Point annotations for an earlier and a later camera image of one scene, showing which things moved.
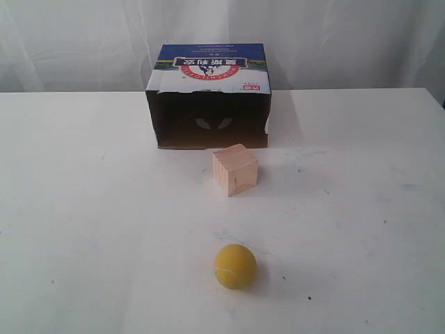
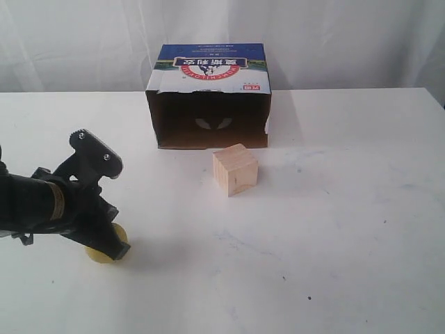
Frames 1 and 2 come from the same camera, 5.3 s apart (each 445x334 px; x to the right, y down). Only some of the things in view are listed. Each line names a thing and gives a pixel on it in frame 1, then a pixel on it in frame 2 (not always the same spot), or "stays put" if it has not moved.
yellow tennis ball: x=235 y=266 to x=101 y=257
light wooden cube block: x=235 y=169 stays put
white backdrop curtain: x=108 y=46 stays put
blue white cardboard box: x=210 y=95 stays put
